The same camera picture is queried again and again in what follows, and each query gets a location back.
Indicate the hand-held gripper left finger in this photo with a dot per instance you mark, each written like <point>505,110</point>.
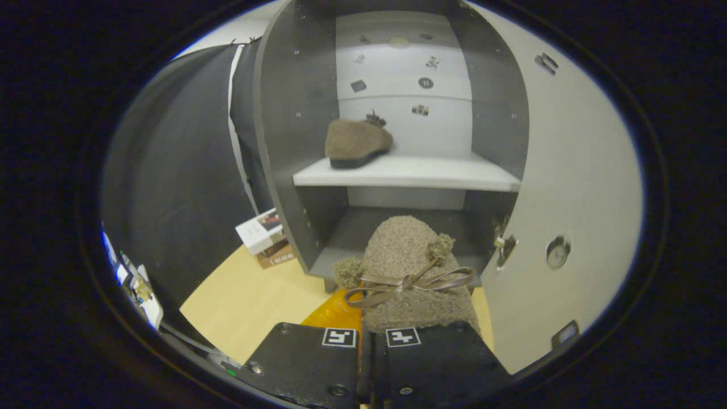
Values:
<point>306,363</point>

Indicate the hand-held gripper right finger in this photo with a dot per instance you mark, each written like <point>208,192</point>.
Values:
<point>443,363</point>

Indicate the brown fuzzy shoe with bow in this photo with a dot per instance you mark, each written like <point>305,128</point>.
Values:
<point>403,250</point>
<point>355,142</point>

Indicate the white shoe cabinet door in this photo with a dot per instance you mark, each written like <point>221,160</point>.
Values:
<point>573,170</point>

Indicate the grey shoe cabinet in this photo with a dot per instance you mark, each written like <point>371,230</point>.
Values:
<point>284,113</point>

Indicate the white cabinet shelf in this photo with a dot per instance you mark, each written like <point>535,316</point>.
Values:
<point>409,170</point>

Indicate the brown book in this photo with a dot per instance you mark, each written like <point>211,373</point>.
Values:
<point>278,258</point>

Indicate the white paper clutter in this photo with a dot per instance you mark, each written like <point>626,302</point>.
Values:
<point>142,295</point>

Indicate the blue printed poster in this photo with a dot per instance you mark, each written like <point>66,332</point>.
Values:
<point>108,247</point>

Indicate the black backdrop cloth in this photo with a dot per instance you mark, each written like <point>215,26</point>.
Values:
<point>170,170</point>

